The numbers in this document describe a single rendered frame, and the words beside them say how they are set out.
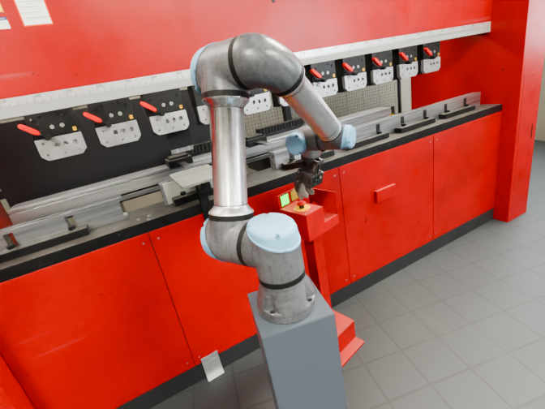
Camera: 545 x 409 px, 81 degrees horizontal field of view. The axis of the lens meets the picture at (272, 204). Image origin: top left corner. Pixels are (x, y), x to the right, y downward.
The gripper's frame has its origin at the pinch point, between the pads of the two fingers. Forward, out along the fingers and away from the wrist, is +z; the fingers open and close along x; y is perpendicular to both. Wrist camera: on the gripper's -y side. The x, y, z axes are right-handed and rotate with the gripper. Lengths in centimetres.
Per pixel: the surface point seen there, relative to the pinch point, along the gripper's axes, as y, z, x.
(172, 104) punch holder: -52, -29, -26
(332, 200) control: 6.7, 4.9, 14.2
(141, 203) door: -205, 122, 4
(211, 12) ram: -57, -60, -2
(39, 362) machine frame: -32, 50, -103
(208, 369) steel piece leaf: -4, 85, -49
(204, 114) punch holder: -47, -24, -14
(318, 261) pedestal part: 13.1, 30.5, 3.0
